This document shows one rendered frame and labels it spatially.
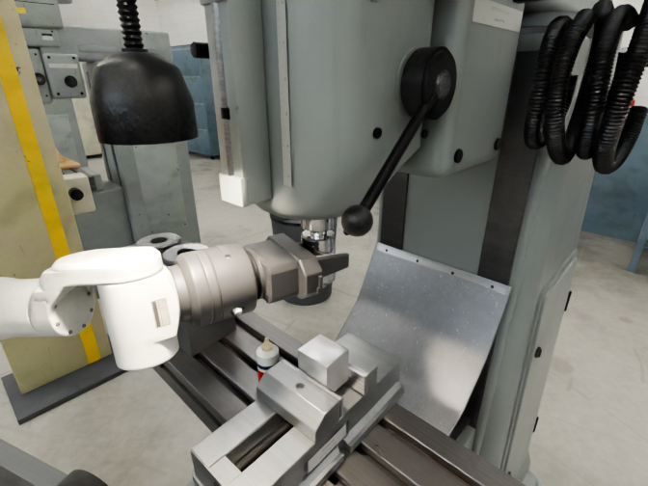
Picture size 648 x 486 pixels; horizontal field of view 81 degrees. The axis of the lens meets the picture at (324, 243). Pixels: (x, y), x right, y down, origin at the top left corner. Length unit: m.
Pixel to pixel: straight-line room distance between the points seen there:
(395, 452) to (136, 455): 1.48
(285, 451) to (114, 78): 0.47
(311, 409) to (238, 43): 0.45
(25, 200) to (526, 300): 1.96
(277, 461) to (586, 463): 1.69
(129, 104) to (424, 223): 0.67
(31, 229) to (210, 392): 1.54
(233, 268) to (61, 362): 2.07
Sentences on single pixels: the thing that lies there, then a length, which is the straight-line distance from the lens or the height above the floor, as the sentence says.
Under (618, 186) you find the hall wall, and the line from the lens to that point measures 4.64.
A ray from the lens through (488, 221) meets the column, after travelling 0.79.
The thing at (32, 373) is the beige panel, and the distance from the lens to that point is 2.45.
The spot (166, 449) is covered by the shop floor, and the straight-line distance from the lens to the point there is 1.97.
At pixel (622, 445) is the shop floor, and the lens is 2.27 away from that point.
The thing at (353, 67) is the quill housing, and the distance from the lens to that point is 0.37.
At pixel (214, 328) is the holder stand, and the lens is 0.86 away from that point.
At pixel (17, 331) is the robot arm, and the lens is 0.53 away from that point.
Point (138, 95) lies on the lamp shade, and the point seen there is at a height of 1.45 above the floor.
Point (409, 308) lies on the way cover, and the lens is 0.88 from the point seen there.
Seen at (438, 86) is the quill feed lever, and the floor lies 1.45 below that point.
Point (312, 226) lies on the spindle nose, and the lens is 0.48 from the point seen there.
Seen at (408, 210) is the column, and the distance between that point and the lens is 0.87.
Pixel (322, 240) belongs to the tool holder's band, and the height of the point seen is 1.27.
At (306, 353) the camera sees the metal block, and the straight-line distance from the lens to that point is 0.60.
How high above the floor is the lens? 1.46
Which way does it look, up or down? 23 degrees down
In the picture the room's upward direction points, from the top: straight up
